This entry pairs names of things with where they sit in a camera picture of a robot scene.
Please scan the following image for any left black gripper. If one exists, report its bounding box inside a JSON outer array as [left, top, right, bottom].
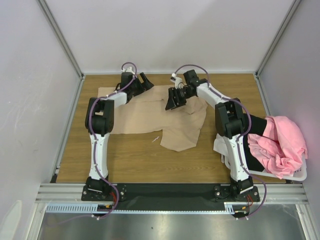
[[129, 73, 153, 97]]

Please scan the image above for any beige t shirt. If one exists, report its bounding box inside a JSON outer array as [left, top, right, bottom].
[[111, 85, 208, 152]]

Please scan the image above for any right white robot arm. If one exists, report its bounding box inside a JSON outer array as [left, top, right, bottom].
[[165, 70, 254, 201]]

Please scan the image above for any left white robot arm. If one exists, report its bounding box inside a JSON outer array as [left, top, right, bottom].
[[81, 70, 154, 201]]

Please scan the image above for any white t shirt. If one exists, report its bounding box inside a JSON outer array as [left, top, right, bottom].
[[213, 134, 231, 169]]

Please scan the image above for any black t shirt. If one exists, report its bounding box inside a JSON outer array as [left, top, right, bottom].
[[243, 115, 267, 172]]

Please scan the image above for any pink t shirt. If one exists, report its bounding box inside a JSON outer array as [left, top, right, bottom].
[[247, 116, 308, 179]]

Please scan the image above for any white laundry basket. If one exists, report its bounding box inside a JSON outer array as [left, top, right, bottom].
[[220, 154, 308, 183]]

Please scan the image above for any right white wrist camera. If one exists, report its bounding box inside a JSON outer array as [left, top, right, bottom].
[[170, 73, 184, 89]]

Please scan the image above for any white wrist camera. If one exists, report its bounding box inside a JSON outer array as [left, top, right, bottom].
[[121, 66, 135, 75], [170, 73, 184, 89]]

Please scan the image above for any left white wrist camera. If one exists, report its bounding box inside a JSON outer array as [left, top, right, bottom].
[[121, 66, 135, 75]]

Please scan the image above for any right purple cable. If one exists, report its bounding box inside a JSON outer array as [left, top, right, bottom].
[[171, 64, 268, 221]]

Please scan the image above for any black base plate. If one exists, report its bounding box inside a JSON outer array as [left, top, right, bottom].
[[81, 182, 263, 212]]

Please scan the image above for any left aluminium frame post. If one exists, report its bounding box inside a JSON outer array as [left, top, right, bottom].
[[36, 0, 85, 79]]

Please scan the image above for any aluminium frame post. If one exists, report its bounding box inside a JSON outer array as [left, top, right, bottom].
[[36, 0, 85, 79], [254, 0, 303, 78]]

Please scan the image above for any slotted cable duct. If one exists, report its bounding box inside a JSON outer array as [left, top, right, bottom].
[[46, 202, 250, 215]]

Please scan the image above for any right aluminium frame post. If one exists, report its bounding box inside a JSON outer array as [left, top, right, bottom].
[[254, 0, 303, 78]]

